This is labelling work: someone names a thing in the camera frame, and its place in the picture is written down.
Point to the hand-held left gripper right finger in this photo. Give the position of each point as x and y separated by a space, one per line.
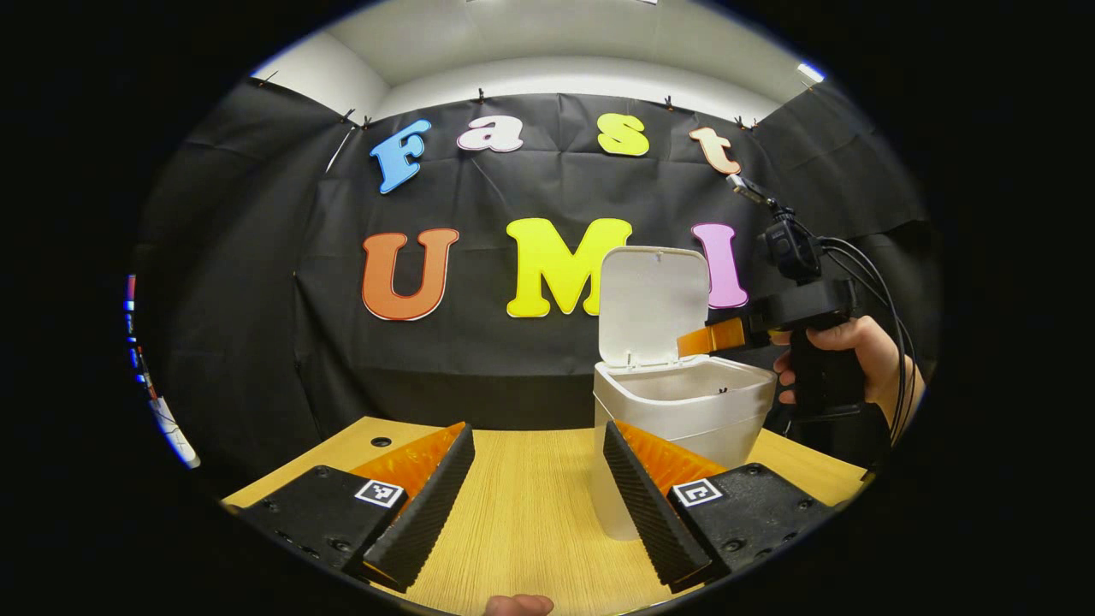
646 513

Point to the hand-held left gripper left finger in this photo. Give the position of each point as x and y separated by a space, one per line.
428 513

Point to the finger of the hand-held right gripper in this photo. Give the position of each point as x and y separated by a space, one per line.
714 336

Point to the white desktop garbage bin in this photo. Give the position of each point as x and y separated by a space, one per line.
684 406

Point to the wooden desktop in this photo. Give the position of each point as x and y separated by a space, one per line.
530 505

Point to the black backdrop cloth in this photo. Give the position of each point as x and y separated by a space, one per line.
513 368

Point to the white side table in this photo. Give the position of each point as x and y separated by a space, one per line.
175 436

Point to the ceiling light panel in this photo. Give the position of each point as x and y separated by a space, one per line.
812 72

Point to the computer monitor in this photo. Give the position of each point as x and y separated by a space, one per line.
131 334

